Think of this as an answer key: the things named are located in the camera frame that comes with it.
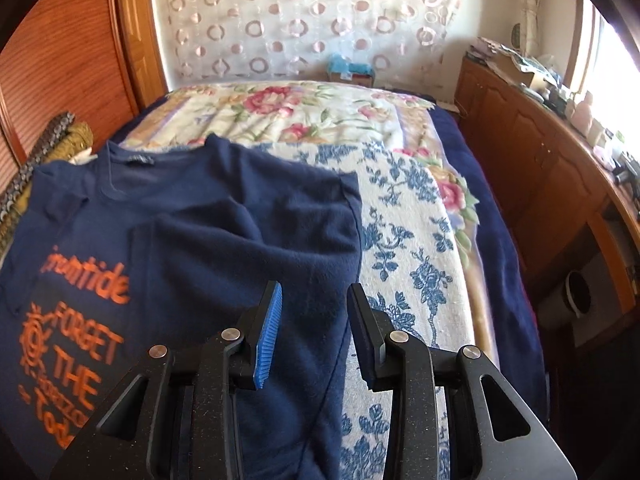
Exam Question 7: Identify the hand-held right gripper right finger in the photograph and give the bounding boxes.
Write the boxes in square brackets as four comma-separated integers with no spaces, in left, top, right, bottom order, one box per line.
[346,283,578,480]

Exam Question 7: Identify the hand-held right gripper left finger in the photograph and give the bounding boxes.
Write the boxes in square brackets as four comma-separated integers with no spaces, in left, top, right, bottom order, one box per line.
[50,281,283,480]

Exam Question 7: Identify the white blanket with blue flowers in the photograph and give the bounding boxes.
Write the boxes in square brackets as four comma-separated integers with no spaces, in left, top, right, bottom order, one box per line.
[255,140,496,480]

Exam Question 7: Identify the white bucket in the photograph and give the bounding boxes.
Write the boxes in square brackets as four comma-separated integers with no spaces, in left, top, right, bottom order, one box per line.
[537,252,626,346]

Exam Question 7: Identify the cream blanket with pink flowers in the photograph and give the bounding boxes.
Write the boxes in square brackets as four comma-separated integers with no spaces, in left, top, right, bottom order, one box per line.
[117,80,501,376]

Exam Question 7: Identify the wooden cabinet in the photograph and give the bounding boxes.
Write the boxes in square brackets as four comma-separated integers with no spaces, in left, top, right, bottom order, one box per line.
[455,55,640,311]

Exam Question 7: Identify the teal tissue box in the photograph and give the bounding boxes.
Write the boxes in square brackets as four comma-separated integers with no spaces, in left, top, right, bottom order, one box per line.
[327,54,375,87]

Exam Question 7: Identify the yellow patterned pillow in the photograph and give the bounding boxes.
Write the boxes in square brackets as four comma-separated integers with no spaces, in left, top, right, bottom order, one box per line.
[0,122,93,261]

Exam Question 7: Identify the dark patterned pillow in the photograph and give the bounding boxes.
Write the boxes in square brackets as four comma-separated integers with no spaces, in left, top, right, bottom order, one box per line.
[0,112,76,226]

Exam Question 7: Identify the black device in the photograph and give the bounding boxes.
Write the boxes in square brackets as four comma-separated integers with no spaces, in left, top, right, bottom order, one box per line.
[612,157,640,187]

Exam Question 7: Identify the pale pink bottle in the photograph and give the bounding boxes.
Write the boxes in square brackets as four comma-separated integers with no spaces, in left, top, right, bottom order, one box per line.
[572,91,598,136]

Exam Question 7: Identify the pile of papers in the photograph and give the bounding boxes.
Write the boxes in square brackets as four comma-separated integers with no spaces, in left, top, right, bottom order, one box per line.
[465,35,566,91]

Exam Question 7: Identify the sheer curtain with circles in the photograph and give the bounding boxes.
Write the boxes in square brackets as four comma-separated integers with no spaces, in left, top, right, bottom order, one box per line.
[150,0,466,93]

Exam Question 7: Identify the wooden headboard panel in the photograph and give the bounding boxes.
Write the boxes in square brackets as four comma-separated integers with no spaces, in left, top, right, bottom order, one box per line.
[0,0,168,181]

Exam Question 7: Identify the window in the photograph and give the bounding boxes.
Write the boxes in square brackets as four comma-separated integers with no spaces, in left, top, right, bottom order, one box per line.
[570,0,640,161]

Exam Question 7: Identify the floral drape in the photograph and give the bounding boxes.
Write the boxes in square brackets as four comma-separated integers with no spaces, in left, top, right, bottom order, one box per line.
[515,0,551,51]

